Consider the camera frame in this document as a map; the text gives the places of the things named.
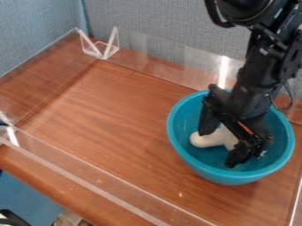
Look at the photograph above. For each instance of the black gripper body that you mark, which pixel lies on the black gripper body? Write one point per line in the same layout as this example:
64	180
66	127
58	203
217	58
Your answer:
246	126

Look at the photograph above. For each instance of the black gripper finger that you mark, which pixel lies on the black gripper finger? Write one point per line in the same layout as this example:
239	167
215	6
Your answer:
245	150
209	121

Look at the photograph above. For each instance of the white brown plush mushroom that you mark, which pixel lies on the white brown plush mushroom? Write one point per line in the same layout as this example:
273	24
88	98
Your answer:
221	137

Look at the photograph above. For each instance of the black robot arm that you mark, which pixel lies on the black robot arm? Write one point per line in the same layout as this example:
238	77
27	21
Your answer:
273	63

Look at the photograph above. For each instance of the blue plastic bowl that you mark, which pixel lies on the blue plastic bowl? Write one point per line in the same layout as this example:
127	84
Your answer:
207	161

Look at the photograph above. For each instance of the clear acrylic back barrier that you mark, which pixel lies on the clear acrylic back barrier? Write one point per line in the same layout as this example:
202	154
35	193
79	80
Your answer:
198	69

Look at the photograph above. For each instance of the clear acrylic barrier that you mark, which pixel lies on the clear acrylic barrier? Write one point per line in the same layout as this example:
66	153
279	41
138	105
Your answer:
43	163
198	69
42	77

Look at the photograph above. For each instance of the clear acrylic front barrier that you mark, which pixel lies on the clear acrylic front barrier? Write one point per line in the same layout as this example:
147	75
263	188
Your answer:
43	163

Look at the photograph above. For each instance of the clear acrylic left barrier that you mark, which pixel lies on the clear acrylic left barrier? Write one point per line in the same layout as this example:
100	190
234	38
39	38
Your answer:
42	77

